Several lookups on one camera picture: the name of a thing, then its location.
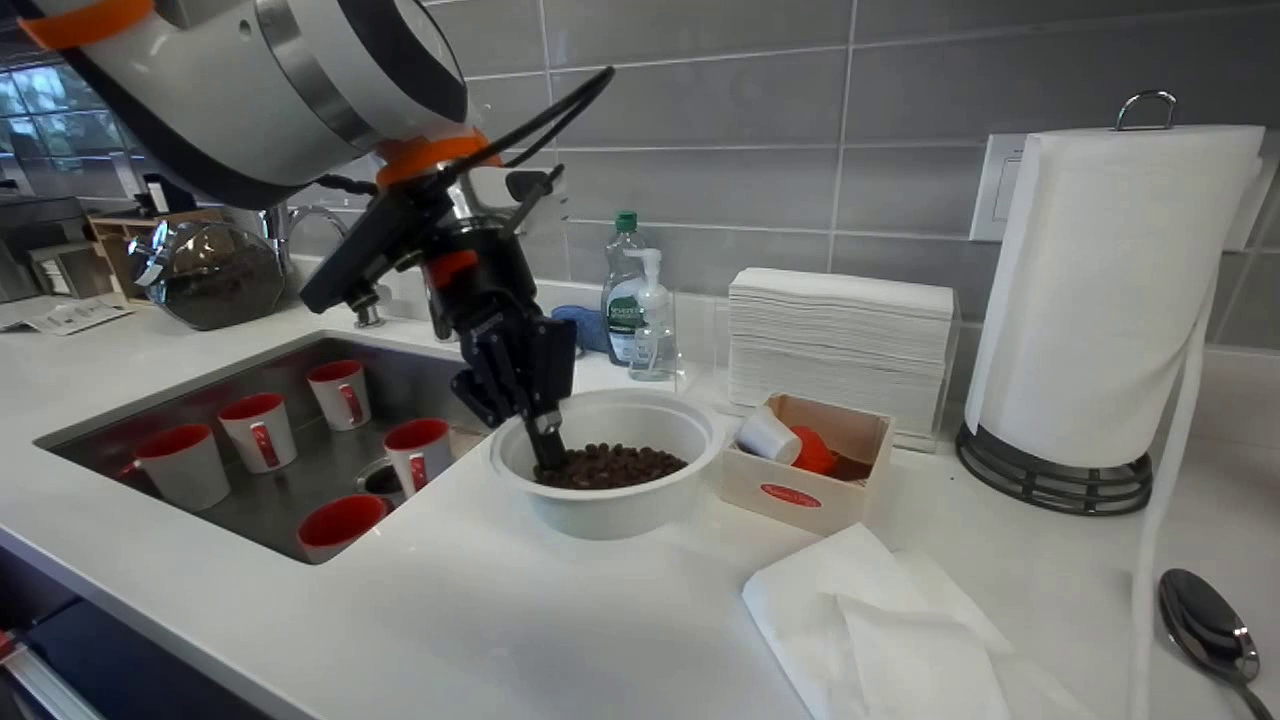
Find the small white orange cup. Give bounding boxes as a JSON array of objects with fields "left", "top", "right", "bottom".
[{"left": 735, "top": 406, "right": 847, "bottom": 481}]

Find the stainless steel sink basin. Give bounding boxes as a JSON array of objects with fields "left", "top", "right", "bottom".
[{"left": 32, "top": 330, "right": 503, "bottom": 572}]

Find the large white bowl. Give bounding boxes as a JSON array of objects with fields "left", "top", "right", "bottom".
[{"left": 486, "top": 388, "right": 726, "bottom": 545}]

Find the black wire towel holder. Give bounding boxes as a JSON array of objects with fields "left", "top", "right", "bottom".
[{"left": 953, "top": 83, "right": 1185, "bottom": 519}]

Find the white mug red interior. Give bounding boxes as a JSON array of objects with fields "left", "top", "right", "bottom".
[
  {"left": 291, "top": 488, "right": 392, "bottom": 564},
  {"left": 211, "top": 388, "right": 299, "bottom": 474},
  {"left": 303, "top": 354, "right": 377, "bottom": 436},
  {"left": 130, "top": 419, "right": 231, "bottom": 514},
  {"left": 378, "top": 410, "right": 456, "bottom": 501}
]

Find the small cardboard box red label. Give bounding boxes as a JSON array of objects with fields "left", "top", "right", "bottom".
[{"left": 716, "top": 388, "right": 894, "bottom": 534}]

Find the glass coffee pot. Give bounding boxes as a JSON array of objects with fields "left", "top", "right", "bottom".
[{"left": 130, "top": 212, "right": 299, "bottom": 336}]

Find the white paper towel roll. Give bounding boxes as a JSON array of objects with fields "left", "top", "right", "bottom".
[{"left": 960, "top": 120, "right": 1272, "bottom": 471}]

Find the dark coffee beans pile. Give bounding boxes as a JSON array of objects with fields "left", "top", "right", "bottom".
[{"left": 533, "top": 441, "right": 691, "bottom": 493}]

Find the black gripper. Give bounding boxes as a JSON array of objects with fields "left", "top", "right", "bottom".
[{"left": 419, "top": 214, "right": 579, "bottom": 488}]

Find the clear bottle green cap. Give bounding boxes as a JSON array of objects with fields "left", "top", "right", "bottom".
[{"left": 599, "top": 208, "right": 672, "bottom": 385}]

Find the white paper napkin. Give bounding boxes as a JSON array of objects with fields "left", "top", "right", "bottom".
[{"left": 741, "top": 519, "right": 1072, "bottom": 720}]

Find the dark metal spoon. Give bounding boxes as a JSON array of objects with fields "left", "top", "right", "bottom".
[{"left": 1155, "top": 564, "right": 1277, "bottom": 720}]

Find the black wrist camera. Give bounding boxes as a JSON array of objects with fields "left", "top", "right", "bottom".
[{"left": 297, "top": 165, "right": 568, "bottom": 322}]

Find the small clear pump bottle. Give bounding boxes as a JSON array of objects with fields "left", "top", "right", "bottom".
[{"left": 644, "top": 273, "right": 684, "bottom": 385}]

